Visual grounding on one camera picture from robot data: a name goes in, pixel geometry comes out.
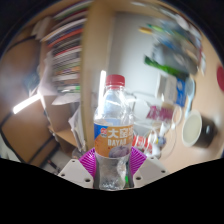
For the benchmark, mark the flat round red coaster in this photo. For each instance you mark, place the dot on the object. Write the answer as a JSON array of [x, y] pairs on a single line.
[[220, 78]]

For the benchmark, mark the white and blue carton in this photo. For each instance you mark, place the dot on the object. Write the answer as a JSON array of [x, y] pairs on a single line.
[[171, 90]]

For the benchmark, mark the overhead light bar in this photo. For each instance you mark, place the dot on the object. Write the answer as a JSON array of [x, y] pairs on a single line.
[[26, 104]]

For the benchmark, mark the under-shelf light bar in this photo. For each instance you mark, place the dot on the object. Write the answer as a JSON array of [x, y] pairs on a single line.
[[102, 86]]

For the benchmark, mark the black mug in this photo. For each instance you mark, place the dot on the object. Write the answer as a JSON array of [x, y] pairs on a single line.
[[208, 131]]

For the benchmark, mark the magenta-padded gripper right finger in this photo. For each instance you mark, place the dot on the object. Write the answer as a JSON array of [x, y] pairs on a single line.
[[150, 170]]

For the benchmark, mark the pink pouch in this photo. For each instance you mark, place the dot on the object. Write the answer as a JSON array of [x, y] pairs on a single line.
[[160, 113]]

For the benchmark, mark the clear red-capped drink bottle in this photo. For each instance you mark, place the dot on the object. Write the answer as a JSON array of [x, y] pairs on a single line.
[[113, 133]]

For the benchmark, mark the wooden shelf unit with books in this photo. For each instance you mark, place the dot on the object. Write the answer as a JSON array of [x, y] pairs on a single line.
[[95, 43]]

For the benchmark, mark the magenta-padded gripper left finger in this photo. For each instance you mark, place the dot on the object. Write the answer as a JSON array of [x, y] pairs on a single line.
[[75, 171]]

